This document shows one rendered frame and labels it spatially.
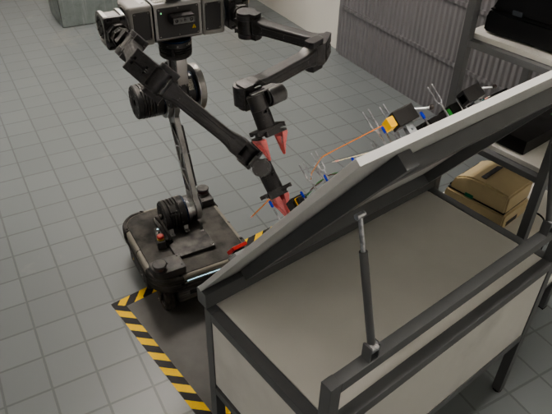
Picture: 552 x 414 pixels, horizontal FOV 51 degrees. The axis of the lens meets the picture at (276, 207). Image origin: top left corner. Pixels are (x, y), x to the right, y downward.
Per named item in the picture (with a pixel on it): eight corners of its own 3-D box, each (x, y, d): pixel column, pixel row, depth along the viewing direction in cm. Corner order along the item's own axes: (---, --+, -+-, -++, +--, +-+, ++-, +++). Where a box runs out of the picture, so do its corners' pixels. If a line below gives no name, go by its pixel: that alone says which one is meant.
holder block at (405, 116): (451, 124, 135) (430, 91, 136) (411, 144, 133) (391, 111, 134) (443, 131, 140) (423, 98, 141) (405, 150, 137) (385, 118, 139)
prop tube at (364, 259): (364, 351, 155) (354, 251, 141) (370, 347, 156) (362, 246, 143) (372, 356, 152) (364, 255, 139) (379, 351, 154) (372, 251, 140)
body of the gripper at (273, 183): (293, 186, 194) (283, 166, 194) (267, 199, 190) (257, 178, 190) (287, 190, 200) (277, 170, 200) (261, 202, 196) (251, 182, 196)
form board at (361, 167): (430, 172, 252) (429, 168, 253) (654, 30, 166) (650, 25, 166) (200, 292, 192) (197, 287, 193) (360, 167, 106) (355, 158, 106)
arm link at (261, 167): (253, 139, 196) (236, 158, 197) (248, 137, 185) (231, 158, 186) (280, 163, 196) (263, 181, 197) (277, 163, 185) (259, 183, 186)
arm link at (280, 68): (313, 62, 210) (314, 33, 203) (327, 66, 207) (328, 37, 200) (230, 110, 185) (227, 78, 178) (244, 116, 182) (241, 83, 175)
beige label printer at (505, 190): (440, 201, 270) (449, 165, 258) (466, 184, 281) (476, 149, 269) (499, 232, 252) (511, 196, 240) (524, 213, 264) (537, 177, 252)
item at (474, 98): (512, 100, 160) (494, 73, 161) (480, 117, 158) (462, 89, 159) (503, 107, 164) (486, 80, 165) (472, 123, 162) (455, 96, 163)
